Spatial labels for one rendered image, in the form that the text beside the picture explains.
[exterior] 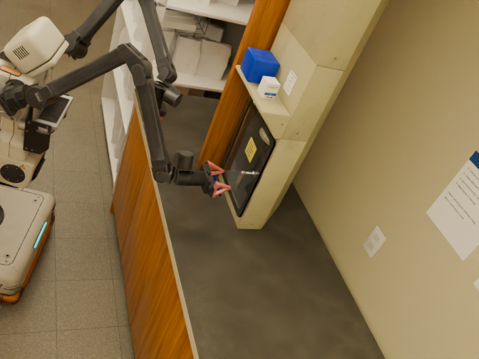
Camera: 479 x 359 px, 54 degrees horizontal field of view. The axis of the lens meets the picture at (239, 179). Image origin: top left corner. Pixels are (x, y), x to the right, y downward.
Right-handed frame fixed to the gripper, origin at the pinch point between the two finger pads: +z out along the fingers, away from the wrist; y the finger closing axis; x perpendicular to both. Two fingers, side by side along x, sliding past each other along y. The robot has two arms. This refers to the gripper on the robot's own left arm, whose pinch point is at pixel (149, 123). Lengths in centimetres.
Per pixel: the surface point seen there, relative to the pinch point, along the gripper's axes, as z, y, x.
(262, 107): -41, 23, -43
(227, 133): -5.8, 32.3, -9.1
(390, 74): -57, 76, -32
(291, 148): -28, 39, -46
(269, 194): -5, 40, -46
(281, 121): -39, 31, -46
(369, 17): -80, 43, -46
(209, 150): 4.5, 27.1, -9.1
